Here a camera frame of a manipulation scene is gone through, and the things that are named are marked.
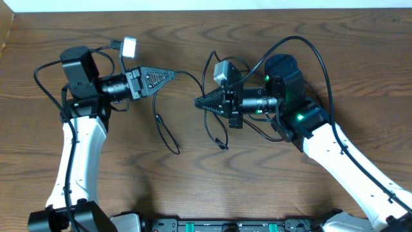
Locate black USB cable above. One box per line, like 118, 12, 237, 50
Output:
201, 50, 284, 151
151, 70, 207, 155

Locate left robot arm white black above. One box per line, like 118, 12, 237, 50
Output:
28, 46, 176, 231

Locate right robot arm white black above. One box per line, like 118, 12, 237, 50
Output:
194, 54, 411, 231

